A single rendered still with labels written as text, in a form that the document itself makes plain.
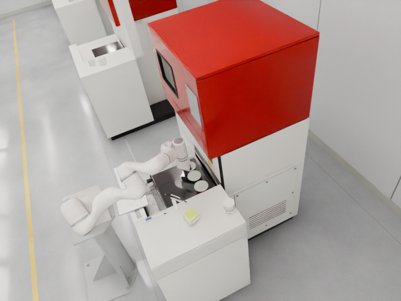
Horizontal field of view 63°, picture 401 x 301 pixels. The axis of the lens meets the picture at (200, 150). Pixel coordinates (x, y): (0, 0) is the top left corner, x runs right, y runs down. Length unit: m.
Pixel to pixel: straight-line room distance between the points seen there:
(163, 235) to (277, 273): 1.23
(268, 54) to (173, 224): 1.15
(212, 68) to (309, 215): 1.97
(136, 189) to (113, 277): 1.40
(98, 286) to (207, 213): 1.42
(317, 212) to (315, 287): 0.72
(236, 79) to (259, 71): 0.14
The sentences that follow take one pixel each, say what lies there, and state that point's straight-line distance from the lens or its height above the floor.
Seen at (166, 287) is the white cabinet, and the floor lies 0.68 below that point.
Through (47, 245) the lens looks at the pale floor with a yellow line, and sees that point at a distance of 3.65.
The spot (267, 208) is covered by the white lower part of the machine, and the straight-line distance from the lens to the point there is 2.78.
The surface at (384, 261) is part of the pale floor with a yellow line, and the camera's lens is 3.18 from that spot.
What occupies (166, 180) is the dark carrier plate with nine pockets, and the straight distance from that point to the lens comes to 2.42.
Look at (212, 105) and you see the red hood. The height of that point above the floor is 1.62.
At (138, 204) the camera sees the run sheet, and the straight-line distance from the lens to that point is 2.25.
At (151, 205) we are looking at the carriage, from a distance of 2.33.
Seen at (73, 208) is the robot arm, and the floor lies 1.25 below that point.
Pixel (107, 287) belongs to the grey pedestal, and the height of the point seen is 0.01.
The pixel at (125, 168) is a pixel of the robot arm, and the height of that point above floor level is 1.38.
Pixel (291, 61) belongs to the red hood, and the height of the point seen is 1.71.
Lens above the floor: 2.69
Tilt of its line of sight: 44 degrees down
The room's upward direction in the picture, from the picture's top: 11 degrees counter-clockwise
